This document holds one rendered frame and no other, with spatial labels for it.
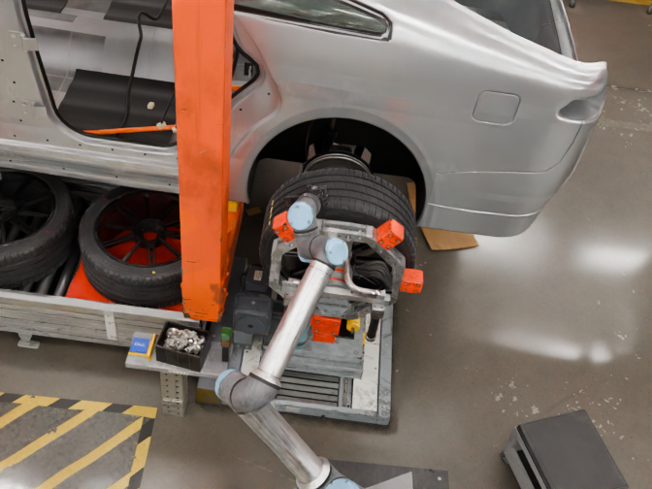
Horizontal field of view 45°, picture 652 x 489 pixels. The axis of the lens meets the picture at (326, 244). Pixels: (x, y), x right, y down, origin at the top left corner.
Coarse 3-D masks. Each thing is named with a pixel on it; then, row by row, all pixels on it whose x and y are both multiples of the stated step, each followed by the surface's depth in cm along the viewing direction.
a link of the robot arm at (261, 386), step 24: (312, 240) 274; (336, 240) 267; (312, 264) 267; (336, 264) 267; (312, 288) 265; (288, 312) 264; (288, 336) 262; (264, 360) 261; (288, 360) 264; (240, 384) 263; (264, 384) 257; (240, 408) 263
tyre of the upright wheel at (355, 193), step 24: (336, 168) 318; (288, 192) 319; (336, 192) 308; (360, 192) 310; (384, 192) 316; (336, 216) 307; (360, 216) 306; (384, 216) 307; (408, 216) 324; (264, 240) 320; (408, 240) 315; (264, 264) 331; (408, 264) 324; (384, 288) 337
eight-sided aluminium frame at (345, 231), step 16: (320, 224) 303; (336, 224) 304; (352, 224) 305; (352, 240) 304; (368, 240) 303; (272, 256) 315; (384, 256) 309; (400, 256) 315; (272, 272) 322; (400, 272) 315; (272, 288) 329; (352, 304) 342; (368, 304) 335
